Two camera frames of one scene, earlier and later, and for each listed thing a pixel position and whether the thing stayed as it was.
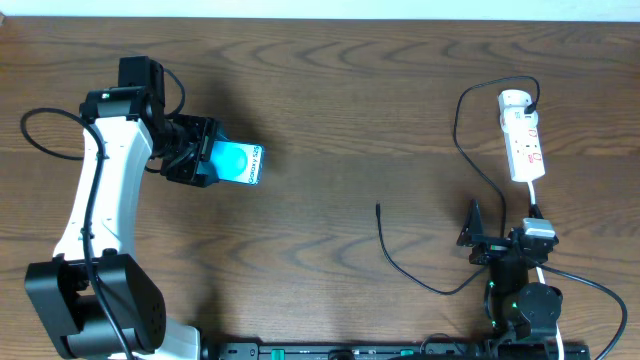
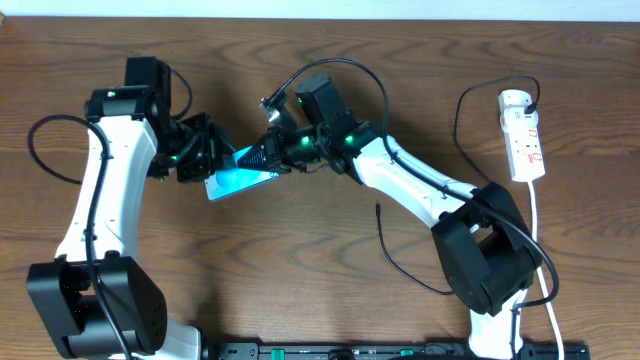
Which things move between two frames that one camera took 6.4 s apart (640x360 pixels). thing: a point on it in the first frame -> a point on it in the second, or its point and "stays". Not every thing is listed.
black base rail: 497,349 stays
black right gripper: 494,247 -> 274,146
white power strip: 524,146 stays
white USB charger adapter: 515,119 stays
